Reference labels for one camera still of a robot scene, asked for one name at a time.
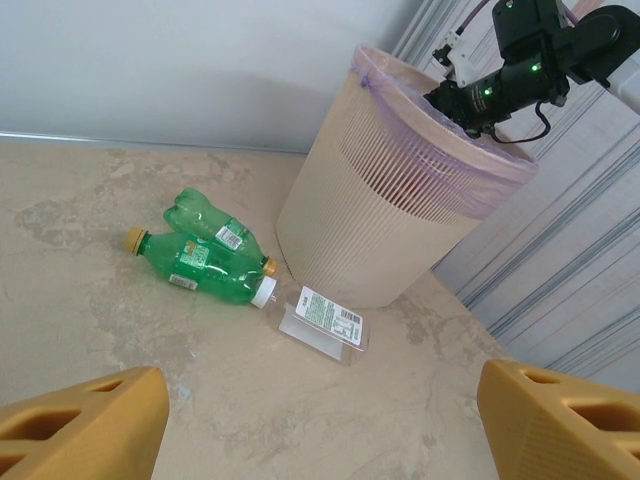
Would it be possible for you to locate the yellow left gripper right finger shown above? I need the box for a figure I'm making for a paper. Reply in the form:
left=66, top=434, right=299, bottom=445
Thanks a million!
left=477, top=358, right=640, bottom=480

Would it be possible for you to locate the green Sprite bottle yellow cap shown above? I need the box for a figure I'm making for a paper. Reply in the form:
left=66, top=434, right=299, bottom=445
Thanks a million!
left=123, top=226, right=266, bottom=307
left=162, top=187, right=279, bottom=276

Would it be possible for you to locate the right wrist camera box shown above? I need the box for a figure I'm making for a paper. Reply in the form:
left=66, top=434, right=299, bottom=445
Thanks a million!
left=429, top=27, right=482, bottom=90

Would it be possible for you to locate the pink waste basket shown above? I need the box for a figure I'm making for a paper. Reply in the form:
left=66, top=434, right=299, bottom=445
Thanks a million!
left=275, top=43, right=541, bottom=310

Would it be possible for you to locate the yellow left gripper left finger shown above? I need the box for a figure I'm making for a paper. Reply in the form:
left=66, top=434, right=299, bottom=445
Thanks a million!
left=0, top=366, right=169, bottom=480

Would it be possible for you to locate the clear square bottle green label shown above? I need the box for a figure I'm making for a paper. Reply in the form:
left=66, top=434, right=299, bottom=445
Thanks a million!
left=251, top=276, right=372, bottom=369

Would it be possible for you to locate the aluminium back rail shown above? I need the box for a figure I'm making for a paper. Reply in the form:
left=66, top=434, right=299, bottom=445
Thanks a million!
left=0, top=130, right=311, bottom=156

